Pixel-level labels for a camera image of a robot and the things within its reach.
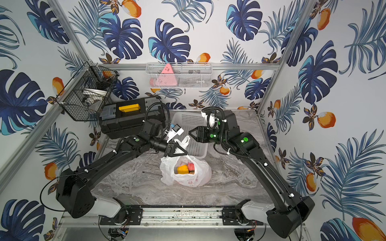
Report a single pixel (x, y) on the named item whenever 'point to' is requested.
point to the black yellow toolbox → (126, 119)
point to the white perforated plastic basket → (188, 120)
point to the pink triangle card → (167, 78)
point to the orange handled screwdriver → (181, 169)
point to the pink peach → (191, 166)
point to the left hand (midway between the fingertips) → (186, 151)
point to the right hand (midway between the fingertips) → (193, 131)
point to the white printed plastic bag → (200, 177)
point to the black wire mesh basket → (83, 96)
